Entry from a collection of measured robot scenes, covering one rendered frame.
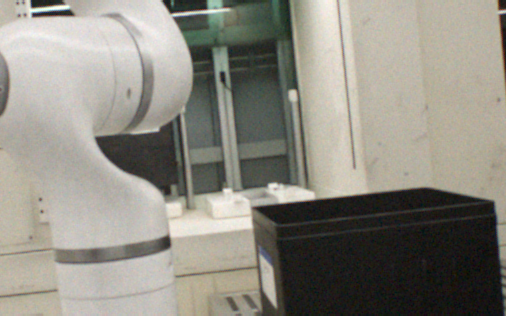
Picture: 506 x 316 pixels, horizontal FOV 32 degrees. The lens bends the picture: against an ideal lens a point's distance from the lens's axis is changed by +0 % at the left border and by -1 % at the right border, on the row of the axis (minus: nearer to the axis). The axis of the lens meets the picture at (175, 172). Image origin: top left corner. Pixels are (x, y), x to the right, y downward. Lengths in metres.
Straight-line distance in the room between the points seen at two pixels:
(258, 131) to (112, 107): 1.68
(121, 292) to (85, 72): 0.21
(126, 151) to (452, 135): 0.68
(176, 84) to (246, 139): 1.62
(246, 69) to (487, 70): 0.96
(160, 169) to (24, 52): 1.13
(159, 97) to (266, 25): 1.26
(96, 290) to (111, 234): 0.06
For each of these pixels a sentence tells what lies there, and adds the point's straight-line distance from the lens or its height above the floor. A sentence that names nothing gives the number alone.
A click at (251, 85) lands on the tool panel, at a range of 2.51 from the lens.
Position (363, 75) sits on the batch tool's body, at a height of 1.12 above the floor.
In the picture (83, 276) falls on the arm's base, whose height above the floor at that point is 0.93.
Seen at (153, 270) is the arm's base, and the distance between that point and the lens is 0.86.
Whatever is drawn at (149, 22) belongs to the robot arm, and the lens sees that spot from 0.90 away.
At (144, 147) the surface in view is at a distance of 1.90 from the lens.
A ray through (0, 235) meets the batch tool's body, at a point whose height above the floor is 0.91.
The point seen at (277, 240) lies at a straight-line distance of 1.08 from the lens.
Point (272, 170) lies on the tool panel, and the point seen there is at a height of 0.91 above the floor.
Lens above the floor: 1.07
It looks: 3 degrees down
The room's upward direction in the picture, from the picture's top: 6 degrees counter-clockwise
